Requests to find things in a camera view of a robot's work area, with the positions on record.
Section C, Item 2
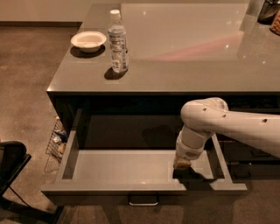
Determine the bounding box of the grey drawer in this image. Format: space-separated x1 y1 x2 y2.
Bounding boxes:
42 109 247 206
220 141 280 163
228 164 280 179

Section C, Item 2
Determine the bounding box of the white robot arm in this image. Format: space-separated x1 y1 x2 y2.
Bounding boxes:
173 97 280 170

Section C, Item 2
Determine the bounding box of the grey drawer cabinet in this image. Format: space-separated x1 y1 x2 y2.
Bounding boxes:
46 3 280 183

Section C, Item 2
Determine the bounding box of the clear plastic water bottle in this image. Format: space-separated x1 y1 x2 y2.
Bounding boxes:
108 10 129 74

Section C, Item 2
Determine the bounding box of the white bowl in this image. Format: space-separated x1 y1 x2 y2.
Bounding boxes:
71 31 107 53

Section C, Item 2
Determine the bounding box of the snack bag on counter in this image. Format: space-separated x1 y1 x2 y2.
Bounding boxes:
269 11 280 35

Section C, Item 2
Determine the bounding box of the dark object top right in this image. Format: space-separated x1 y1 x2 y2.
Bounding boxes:
257 0 280 25

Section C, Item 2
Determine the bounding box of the wire basket with items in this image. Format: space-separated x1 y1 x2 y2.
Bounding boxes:
45 116 68 172

